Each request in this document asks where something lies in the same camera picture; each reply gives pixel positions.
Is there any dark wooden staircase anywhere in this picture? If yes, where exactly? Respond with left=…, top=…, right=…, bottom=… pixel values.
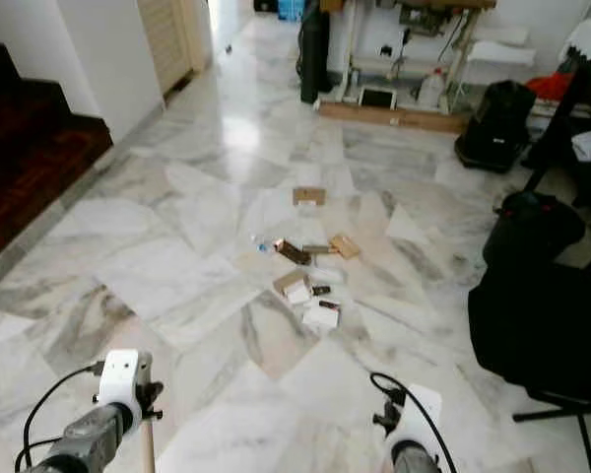
left=0, top=39, right=114, bottom=262

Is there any small open cardboard box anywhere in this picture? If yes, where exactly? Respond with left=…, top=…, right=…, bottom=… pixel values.
left=272, top=271, right=308, bottom=297

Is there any dark brown wrapper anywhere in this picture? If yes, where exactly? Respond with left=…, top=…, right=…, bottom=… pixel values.
left=276, top=239, right=312, bottom=267

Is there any black backpack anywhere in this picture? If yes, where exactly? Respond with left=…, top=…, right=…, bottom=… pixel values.
left=453, top=79, right=538, bottom=173

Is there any sewing machine table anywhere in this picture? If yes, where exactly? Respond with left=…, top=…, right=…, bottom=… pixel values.
left=343, top=0, right=499, bottom=114

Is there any white framed picture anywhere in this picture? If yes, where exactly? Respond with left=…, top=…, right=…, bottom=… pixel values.
left=358, top=86, right=398, bottom=110

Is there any white lace tablecloth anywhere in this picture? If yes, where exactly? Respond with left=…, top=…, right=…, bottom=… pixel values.
left=559, top=18, right=591, bottom=75

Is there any black rolled mat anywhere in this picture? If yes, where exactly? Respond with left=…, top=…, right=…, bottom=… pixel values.
left=298, top=0, right=334, bottom=106

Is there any red cloth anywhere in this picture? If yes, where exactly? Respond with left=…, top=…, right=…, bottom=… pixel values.
left=527, top=72, right=572, bottom=101

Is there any black bag with red marks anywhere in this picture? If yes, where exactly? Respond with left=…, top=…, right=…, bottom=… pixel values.
left=483, top=190, right=587, bottom=267

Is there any black office chair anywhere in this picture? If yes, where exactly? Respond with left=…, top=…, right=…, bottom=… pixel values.
left=468, top=261, right=591, bottom=473

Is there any long wooden plank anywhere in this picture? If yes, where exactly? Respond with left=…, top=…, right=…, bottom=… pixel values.
left=317, top=101, right=469, bottom=134

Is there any white plastic jug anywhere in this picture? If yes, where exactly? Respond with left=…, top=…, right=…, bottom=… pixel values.
left=417, top=67, right=447, bottom=109

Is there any white plastic stool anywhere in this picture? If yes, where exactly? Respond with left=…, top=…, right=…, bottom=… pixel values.
left=463, top=39, right=538, bottom=109

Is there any flat brown cardboard box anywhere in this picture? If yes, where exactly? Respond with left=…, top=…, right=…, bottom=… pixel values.
left=292, top=186, right=327, bottom=207

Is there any small white box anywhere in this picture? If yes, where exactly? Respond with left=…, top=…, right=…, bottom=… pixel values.
left=286, top=283, right=314, bottom=305
left=301, top=305, right=341, bottom=330

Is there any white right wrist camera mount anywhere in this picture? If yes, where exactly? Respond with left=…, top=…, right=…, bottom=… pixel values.
left=384, top=384, right=444, bottom=459

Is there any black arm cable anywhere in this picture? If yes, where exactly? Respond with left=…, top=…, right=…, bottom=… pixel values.
left=23, top=363, right=105, bottom=473
left=369, top=372, right=460, bottom=473

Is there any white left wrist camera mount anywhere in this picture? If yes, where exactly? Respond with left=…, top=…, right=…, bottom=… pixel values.
left=96, top=348, right=151, bottom=410

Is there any blue box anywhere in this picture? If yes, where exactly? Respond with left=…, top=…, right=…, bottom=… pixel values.
left=278, top=0, right=306, bottom=23

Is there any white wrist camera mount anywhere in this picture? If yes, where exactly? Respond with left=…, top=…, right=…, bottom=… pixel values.
left=96, top=348, right=151, bottom=410
left=384, top=384, right=444, bottom=459

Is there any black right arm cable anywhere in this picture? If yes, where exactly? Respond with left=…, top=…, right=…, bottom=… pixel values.
left=369, top=372, right=460, bottom=473

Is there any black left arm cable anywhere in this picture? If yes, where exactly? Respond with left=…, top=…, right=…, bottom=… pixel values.
left=23, top=363, right=105, bottom=473

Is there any light wooden door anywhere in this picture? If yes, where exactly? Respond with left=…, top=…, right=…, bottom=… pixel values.
left=138, top=0, right=213, bottom=97

